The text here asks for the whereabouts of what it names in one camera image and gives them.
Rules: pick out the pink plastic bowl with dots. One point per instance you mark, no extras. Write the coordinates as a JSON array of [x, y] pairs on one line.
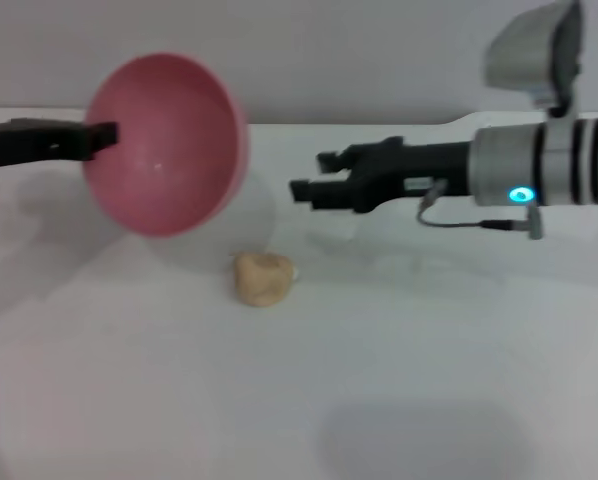
[[179, 175]]

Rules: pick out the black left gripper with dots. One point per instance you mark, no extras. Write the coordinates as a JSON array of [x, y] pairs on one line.
[[29, 142]]

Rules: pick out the beige egg yolk pastry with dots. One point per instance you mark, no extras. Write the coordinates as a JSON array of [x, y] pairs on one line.
[[261, 280]]

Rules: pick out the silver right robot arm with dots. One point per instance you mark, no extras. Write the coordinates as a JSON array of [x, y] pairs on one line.
[[554, 165]]

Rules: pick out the right wrist camera housing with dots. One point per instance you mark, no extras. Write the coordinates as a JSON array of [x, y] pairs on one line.
[[534, 55]]

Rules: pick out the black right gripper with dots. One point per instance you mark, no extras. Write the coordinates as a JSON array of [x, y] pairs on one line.
[[414, 167]]

